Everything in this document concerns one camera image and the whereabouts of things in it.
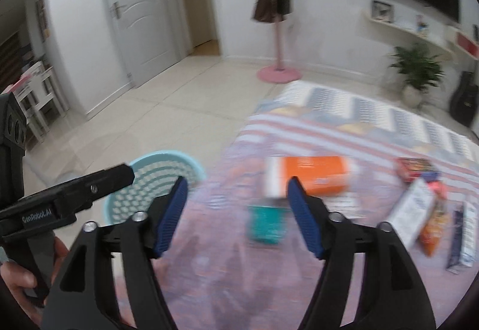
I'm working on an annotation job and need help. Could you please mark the black guitar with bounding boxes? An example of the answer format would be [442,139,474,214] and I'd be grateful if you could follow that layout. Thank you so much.
[449,71,479,126]

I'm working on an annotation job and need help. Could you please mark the white long packet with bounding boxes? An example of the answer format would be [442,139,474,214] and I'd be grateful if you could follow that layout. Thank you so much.
[385,177,436,250]

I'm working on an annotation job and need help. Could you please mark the orange and white box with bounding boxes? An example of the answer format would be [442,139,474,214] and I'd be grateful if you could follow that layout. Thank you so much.
[264,155,354,200]

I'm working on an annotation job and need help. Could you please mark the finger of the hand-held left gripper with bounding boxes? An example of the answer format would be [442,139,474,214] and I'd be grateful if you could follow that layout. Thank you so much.
[22,163,136,213]

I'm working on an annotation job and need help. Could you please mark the person's left hand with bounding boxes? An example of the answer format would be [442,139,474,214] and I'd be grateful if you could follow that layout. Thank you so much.
[0,236,70,317]

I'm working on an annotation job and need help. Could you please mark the pink coat rack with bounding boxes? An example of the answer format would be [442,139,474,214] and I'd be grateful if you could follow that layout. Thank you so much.
[256,0,302,84]

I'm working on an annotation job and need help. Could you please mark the pink dining table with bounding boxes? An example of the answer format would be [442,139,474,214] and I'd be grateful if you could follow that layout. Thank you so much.
[0,73,34,96]

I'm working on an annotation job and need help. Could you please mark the grey striped white cloth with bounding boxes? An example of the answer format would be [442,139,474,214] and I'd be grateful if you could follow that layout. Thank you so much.
[277,81,474,166]

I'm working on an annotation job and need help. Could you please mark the teal box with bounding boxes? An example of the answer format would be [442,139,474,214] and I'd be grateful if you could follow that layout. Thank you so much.
[247,205,290,245]

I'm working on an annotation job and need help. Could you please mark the dark blue slim packet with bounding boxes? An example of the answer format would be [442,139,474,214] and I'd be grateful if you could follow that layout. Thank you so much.
[445,205,465,274]

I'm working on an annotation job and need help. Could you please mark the orange snack packet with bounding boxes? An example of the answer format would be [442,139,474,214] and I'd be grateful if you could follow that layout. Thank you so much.
[419,199,450,258]

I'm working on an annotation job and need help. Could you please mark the small pink red packet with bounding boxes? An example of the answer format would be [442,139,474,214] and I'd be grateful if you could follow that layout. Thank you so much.
[428,180,448,200]

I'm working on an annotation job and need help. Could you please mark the white door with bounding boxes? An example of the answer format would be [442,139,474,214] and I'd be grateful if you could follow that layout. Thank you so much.
[95,0,178,89]

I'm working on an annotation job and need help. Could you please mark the white curved wall shelf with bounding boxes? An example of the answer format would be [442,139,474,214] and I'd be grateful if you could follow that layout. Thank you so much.
[361,8,455,57]

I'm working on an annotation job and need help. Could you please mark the black handbag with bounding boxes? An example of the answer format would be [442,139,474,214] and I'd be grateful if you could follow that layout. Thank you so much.
[275,0,296,16]

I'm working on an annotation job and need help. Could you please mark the pink floral printed blanket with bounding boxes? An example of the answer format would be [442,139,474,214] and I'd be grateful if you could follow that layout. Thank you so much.
[108,105,479,330]

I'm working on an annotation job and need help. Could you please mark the potted green plant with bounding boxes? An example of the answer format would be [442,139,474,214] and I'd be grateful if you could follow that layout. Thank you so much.
[389,43,446,109]

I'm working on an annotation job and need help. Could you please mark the light blue plastic basket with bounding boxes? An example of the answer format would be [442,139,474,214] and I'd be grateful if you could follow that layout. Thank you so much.
[103,150,206,237]

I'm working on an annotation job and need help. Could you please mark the framed wall pictures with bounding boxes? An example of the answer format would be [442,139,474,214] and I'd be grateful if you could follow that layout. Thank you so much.
[35,0,51,42]

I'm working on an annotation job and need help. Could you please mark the red and white wall box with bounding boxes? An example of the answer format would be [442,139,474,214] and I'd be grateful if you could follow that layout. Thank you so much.
[447,25,479,60]

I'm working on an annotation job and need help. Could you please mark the black picture frame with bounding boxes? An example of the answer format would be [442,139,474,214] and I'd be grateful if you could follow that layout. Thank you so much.
[370,0,395,23]

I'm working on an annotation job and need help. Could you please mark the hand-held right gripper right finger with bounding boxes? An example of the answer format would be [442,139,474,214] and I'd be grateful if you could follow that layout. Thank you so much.
[287,176,438,330]

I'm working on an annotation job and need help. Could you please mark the white and blue box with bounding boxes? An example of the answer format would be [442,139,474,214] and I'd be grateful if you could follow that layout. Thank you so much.
[460,201,478,269]

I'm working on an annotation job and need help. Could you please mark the white dining chair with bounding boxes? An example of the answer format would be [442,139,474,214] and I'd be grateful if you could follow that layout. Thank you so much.
[15,60,70,143]

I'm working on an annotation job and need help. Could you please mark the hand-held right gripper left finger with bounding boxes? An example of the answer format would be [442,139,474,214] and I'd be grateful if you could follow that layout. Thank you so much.
[40,176,189,330]

